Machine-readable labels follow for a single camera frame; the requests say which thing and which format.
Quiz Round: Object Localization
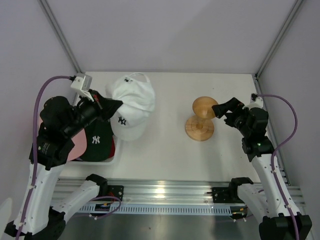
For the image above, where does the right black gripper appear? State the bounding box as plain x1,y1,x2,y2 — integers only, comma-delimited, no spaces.
211,97,251,137

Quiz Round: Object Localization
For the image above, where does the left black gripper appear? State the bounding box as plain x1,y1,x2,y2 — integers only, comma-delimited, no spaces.
64,87,124,136

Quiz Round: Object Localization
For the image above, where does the white baseball cap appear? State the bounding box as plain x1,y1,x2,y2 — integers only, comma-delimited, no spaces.
105,72,156,142

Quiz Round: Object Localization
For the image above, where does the dark green baseball cap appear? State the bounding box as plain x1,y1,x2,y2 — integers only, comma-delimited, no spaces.
79,120,114,162

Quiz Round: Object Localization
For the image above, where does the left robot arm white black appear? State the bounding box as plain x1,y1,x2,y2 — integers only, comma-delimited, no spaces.
4,89,123,240

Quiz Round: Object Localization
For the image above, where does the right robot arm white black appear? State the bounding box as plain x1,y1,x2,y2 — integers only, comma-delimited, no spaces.
212,94,312,240

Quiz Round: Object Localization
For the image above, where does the wooden hat stand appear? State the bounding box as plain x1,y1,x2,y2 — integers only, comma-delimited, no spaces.
185,96,218,142

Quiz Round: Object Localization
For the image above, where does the pink baseball cap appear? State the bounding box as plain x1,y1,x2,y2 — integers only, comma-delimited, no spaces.
37,118,87,167

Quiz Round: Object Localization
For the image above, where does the red baseball cap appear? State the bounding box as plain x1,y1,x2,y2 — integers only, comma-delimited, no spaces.
108,137,116,159

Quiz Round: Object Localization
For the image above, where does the white plastic basket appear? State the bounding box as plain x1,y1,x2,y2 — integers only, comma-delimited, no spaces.
67,136,124,166

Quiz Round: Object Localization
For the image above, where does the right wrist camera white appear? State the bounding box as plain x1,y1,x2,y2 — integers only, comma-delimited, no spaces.
244,93,264,109

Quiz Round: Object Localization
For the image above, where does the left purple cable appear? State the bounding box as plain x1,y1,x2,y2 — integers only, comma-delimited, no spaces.
14,75,76,237

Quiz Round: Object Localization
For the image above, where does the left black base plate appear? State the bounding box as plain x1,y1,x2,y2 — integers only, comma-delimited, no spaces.
107,185,125,201

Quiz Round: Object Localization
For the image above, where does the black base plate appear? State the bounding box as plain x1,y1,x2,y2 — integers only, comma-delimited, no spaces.
107,185,125,201
207,186,236,204

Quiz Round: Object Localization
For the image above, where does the aluminium mounting rail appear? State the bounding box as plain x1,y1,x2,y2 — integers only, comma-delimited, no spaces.
52,177,306,207

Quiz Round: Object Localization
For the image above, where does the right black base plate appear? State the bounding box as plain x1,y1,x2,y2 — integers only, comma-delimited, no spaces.
207,186,236,204

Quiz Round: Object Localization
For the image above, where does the left aluminium frame post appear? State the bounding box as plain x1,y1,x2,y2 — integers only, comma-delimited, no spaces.
37,0,83,73

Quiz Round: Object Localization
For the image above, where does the aluminium frame post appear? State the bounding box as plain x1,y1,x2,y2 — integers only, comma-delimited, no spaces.
37,0,83,73
254,0,306,81

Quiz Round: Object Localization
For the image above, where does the white slotted cable duct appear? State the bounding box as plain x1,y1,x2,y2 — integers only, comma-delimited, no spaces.
78,203,232,216

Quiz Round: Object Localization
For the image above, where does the right aluminium frame post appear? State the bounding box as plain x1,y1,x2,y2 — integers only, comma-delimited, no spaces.
254,0,306,81

